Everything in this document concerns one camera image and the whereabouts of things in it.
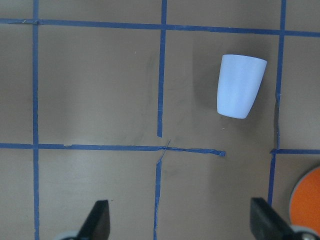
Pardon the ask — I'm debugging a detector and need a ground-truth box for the orange can with silver lid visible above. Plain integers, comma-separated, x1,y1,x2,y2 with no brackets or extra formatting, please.
289,167,320,233

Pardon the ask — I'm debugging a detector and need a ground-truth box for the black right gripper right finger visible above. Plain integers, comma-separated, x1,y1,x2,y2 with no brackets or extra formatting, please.
250,197,300,240

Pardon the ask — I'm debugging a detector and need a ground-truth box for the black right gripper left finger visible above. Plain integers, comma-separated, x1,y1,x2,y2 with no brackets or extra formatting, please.
76,200,111,240

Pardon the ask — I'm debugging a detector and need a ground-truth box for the light blue plastic cup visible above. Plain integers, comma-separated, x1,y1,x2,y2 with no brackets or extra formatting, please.
217,54,267,119

